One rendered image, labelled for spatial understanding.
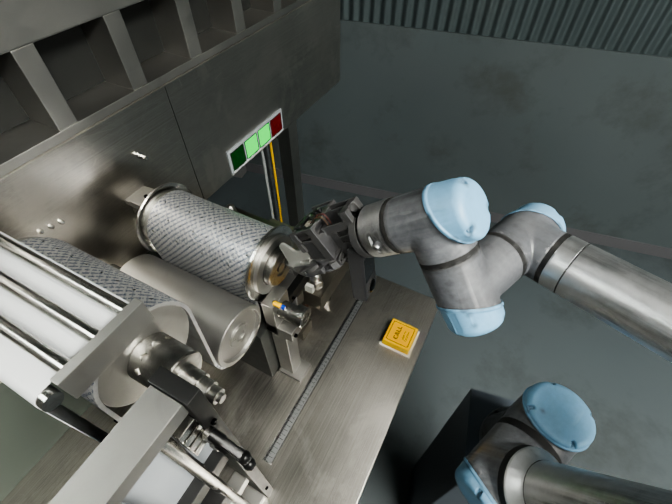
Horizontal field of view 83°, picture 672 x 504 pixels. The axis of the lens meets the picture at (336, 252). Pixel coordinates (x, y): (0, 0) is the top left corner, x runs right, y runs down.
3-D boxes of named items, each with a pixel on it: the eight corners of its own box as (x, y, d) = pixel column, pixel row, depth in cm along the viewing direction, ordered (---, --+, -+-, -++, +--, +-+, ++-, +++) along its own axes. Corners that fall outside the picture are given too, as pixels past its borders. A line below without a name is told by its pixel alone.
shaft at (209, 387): (217, 415, 45) (210, 406, 43) (179, 392, 47) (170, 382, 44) (234, 392, 47) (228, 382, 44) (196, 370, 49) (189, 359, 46)
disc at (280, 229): (255, 316, 70) (239, 266, 59) (253, 314, 70) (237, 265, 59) (297, 261, 79) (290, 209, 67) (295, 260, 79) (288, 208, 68)
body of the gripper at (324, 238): (310, 206, 61) (364, 186, 53) (340, 245, 65) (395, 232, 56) (284, 237, 57) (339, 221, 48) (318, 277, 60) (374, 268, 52)
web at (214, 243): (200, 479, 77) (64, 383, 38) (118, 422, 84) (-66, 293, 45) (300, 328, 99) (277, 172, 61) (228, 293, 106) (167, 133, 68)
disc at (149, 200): (155, 266, 78) (124, 214, 67) (153, 265, 78) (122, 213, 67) (203, 221, 86) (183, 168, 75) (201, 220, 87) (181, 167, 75)
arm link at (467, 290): (536, 297, 49) (509, 221, 46) (483, 349, 44) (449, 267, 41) (486, 292, 55) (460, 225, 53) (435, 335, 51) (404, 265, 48)
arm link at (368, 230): (420, 228, 53) (399, 269, 48) (395, 234, 56) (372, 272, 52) (393, 185, 50) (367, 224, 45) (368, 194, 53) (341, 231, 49)
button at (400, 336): (407, 355, 95) (408, 351, 93) (381, 343, 97) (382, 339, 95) (416, 333, 99) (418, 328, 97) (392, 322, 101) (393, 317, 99)
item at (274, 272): (264, 284, 64) (282, 244, 65) (254, 280, 65) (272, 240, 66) (281, 288, 72) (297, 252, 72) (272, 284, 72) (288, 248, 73)
